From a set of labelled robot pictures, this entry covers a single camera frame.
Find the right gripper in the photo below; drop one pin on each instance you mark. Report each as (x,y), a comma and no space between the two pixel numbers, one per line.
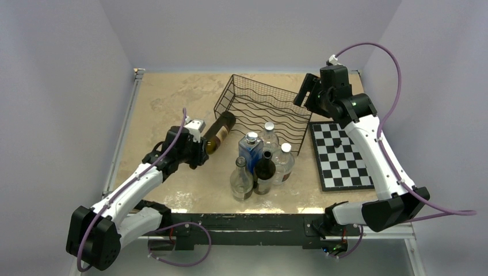
(311,83)

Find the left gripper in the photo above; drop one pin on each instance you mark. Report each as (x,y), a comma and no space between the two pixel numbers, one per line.
(201,154)

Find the olive green wine bottle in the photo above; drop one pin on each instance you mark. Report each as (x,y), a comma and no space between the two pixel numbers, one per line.
(218,131)

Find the black wire wine rack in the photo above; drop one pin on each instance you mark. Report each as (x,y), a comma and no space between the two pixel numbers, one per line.
(254,103)

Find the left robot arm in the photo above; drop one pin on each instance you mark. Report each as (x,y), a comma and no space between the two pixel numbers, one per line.
(97,234)

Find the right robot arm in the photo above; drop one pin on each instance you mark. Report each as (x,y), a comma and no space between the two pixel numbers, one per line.
(399,200)

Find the clear empty glass bottle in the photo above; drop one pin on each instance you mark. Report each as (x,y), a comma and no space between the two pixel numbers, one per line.
(241,180)

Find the blue square glass bottle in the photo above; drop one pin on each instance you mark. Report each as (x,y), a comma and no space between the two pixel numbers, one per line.
(250,147)

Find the clear bottle silver cap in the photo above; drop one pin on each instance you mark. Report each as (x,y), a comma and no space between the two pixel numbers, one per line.
(269,137)

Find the dark brown glass bottle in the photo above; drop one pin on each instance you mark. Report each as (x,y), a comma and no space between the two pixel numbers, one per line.
(264,172)

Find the clear bottle white cap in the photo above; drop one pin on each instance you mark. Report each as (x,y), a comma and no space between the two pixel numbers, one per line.
(284,162)

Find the black chess piece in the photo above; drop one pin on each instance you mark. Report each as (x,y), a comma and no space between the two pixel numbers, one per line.
(337,143)

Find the black white chessboard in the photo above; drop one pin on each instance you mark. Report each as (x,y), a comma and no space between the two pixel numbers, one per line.
(339,169)

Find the black mounting base plate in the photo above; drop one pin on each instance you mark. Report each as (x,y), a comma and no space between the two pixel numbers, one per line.
(247,229)

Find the aluminium table frame rail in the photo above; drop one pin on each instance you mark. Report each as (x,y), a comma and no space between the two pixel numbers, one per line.
(155,106)

